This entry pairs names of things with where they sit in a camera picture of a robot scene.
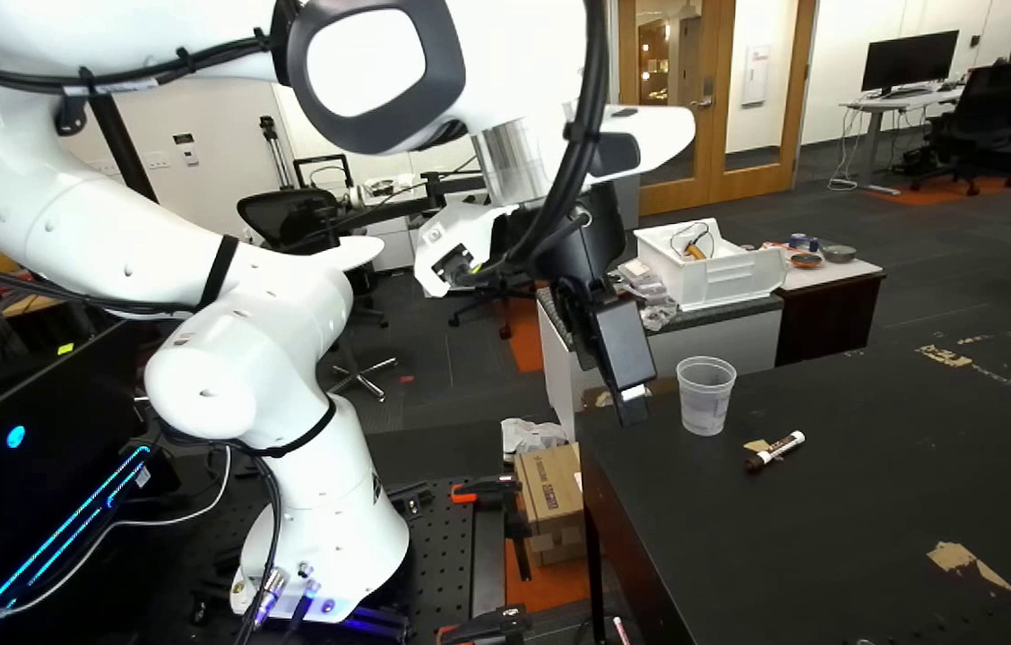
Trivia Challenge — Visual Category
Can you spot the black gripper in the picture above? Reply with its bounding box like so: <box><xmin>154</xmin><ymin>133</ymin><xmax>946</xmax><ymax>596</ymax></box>
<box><xmin>543</xmin><ymin>176</ymin><xmax>659</xmax><ymax>430</ymax></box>

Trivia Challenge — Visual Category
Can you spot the brown and white marker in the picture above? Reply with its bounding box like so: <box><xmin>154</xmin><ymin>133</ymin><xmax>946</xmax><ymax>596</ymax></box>
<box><xmin>746</xmin><ymin>425</ymin><xmax>808</xmax><ymax>477</ymax></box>

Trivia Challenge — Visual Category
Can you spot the clear plastic cup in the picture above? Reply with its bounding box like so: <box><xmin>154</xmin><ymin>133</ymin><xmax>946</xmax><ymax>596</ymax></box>
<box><xmin>673</xmin><ymin>350</ymin><xmax>743</xmax><ymax>440</ymax></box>

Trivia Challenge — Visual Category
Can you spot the white crumpled bag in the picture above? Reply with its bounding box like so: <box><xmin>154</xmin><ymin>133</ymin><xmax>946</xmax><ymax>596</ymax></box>
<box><xmin>493</xmin><ymin>412</ymin><xmax>571</xmax><ymax>461</ymax></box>

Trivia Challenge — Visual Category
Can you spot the small cardboard box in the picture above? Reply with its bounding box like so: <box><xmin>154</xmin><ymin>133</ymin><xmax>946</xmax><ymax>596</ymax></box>
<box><xmin>511</xmin><ymin>436</ymin><xmax>586</xmax><ymax>565</ymax></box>

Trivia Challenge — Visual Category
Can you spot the white round table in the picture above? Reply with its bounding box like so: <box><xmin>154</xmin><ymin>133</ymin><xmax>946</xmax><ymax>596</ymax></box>
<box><xmin>330</xmin><ymin>233</ymin><xmax>385</xmax><ymax>276</ymax></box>

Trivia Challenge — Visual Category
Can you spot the wooden door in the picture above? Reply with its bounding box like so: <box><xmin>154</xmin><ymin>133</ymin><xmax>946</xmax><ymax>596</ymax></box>
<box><xmin>615</xmin><ymin>0</ymin><xmax>820</xmax><ymax>222</ymax></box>

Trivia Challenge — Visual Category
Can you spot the white office desk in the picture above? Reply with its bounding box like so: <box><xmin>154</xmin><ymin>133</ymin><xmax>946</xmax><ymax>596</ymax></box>
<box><xmin>843</xmin><ymin>83</ymin><xmax>963</xmax><ymax>193</ymax></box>

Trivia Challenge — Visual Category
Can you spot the black office chair with star base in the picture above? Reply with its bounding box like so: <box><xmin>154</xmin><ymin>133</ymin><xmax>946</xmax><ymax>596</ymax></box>
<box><xmin>232</xmin><ymin>186</ymin><xmax>402</xmax><ymax>403</ymax></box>

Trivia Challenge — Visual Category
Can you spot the large beige tape scrap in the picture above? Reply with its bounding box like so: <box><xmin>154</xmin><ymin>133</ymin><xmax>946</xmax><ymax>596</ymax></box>
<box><xmin>924</xmin><ymin>537</ymin><xmax>1011</xmax><ymax>598</ymax></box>

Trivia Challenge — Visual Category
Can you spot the black monitor on white desk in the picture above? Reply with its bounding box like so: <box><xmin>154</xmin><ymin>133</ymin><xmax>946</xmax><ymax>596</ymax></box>
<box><xmin>859</xmin><ymin>30</ymin><xmax>963</xmax><ymax>99</ymax></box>

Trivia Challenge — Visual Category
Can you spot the black slanted pole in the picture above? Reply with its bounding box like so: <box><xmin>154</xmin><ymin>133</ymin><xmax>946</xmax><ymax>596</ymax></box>
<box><xmin>81</xmin><ymin>86</ymin><xmax>160</xmax><ymax>204</ymax></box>

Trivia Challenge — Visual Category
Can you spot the black console with blue light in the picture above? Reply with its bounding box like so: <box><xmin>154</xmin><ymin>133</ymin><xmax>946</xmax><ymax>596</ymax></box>
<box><xmin>0</xmin><ymin>314</ymin><xmax>180</xmax><ymax>645</ymax></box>

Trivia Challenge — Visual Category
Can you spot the orange handled clamp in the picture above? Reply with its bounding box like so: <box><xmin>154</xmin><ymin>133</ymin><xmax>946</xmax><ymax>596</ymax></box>
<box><xmin>428</xmin><ymin>602</ymin><xmax>535</xmax><ymax>645</ymax></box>
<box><xmin>446</xmin><ymin>473</ymin><xmax>522</xmax><ymax>513</ymax></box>

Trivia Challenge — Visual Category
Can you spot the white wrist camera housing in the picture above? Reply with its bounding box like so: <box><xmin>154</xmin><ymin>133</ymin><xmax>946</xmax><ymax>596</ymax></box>
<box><xmin>411</xmin><ymin>197</ymin><xmax>519</xmax><ymax>301</ymax></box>

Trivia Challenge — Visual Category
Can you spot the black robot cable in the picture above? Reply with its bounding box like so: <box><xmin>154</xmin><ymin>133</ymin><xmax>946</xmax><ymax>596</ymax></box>
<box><xmin>0</xmin><ymin>0</ymin><xmax>615</xmax><ymax>290</ymax></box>

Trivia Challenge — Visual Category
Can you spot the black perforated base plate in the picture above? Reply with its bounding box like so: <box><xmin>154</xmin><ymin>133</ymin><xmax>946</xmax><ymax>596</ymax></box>
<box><xmin>376</xmin><ymin>477</ymin><xmax>510</xmax><ymax>645</ymax></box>

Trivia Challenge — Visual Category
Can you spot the white wall sign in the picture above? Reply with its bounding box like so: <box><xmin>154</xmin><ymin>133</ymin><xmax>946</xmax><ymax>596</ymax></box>
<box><xmin>739</xmin><ymin>41</ymin><xmax>771</xmax><ymax>111</ymax></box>

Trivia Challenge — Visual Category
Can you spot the thin white cable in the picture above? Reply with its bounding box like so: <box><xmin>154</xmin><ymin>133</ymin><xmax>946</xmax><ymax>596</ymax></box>
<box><xmin>121</xmin><ymin>440</ymin><xmax>236</xmax><ymax>534</ymax></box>

